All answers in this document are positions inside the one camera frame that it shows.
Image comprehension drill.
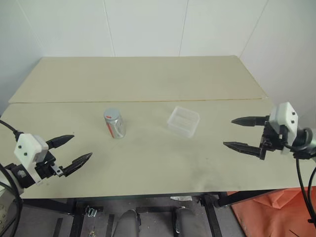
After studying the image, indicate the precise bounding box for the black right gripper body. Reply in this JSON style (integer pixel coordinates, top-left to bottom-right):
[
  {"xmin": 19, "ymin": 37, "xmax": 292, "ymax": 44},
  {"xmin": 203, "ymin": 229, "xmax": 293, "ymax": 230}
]
[{"xmin": 259, "ymin": 115, "xmax": 285, "ymax": 161}]

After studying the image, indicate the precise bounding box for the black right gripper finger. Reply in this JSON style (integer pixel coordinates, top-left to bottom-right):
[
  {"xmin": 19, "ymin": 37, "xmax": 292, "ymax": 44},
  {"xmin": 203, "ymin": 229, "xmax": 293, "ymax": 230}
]
[
  {"xmin": 231, "ymin": 116, "xmax": 269, "ymax": 128},
  {"xmin": 223, "ymin": 141, "xmax": 262, "ymax": 159}
]

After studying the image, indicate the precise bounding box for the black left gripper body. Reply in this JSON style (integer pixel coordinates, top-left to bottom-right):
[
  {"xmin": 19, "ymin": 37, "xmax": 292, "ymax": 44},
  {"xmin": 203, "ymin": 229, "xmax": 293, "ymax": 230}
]
[{"xmin": 35, "ymin": 151, "xmax": 64, "ymax": 180}]

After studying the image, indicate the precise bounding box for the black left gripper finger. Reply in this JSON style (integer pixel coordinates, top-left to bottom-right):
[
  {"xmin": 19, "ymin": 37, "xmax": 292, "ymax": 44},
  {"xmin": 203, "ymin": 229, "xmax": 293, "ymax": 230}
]
[
  {"xmin": 61, "ymin": 152, "xmax": 93, "ymax": 177},
  {"xmin": 45, "ymin": 134, "xmax": 75, "ymax": 150}
]

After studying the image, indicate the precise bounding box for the grey lid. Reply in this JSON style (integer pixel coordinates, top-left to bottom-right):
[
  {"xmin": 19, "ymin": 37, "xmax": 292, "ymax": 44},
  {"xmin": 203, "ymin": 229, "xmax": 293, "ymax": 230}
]
[{"xmin": 104, "ymin": 107, "xmax": 121, "ymax": 121}]

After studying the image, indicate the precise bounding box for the clear plastic container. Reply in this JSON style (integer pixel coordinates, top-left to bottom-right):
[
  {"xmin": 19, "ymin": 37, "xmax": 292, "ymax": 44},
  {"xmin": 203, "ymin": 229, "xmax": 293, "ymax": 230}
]
[{"xmin": 167, "ymin": 106, "xmax": 200, "ymax": 138}]

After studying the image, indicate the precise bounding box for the silver red drink can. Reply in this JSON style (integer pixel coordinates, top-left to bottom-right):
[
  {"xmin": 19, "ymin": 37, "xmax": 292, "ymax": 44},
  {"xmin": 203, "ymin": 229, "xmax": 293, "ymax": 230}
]
[{"xmin": 103, "ymin": 107, "xmax": 127, "ymax": 139}]

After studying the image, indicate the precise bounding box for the orange plastic sheet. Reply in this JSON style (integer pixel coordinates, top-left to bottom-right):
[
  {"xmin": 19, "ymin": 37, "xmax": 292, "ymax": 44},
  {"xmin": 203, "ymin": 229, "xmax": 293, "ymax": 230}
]
[{"xmin": 226, "ymin": 187, "xmax": 316, "ymax": 237}]

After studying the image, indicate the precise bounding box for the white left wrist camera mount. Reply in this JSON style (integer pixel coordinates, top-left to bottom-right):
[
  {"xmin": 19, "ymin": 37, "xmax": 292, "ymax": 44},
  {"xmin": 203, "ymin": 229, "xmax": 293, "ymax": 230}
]
[{"xmin": 13, "ymin": 133, "xmax": 49, "ymax": 185}]

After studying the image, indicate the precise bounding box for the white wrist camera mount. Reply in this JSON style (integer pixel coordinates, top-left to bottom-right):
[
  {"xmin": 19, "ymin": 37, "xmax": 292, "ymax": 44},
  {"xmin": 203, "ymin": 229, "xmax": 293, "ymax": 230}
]
[
  {"xmin": 13, "ymin": 133, "xmax": 49, "ymax": 185},
  {"xmin": 268, "ymin": 101, "xmax": 299, "ymax": 155}
]

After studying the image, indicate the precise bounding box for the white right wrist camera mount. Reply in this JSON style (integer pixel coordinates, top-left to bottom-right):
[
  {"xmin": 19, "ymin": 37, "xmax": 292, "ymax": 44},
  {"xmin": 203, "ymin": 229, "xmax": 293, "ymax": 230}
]
[{"xmin": 268, "ymin": 101, "xmax": 299, "ymax": 155}]

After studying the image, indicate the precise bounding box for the black metal table frame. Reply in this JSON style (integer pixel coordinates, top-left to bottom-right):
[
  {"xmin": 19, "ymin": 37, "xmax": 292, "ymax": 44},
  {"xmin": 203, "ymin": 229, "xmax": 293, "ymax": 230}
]
[{"xmin": 21, "ymin": 189, "xmax": 316, "ymax": 237}]

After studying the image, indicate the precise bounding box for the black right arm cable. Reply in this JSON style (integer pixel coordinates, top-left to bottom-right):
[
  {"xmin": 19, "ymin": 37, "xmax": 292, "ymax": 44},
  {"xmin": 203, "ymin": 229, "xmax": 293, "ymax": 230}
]
[{"xmin": 283, "ymin": 127, "xmax": 316, "ymax": 237}]

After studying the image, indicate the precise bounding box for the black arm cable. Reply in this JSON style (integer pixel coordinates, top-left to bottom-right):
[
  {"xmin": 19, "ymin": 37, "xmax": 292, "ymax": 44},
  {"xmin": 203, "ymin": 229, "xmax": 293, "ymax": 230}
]
[
  {"xmin": 0, "ymin": 119, "xmax": 24, "ymax": 237},
  {"xmin": 283, "ymin": 127, "xmax": 316, "ymax": 237}
]

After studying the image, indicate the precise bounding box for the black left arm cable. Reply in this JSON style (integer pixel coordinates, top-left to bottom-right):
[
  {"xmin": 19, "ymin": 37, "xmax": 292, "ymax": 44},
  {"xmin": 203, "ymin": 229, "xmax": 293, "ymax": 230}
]
[{"xmin": 0, "ymin": 119, "xmax": 24, "ymax": 237}]

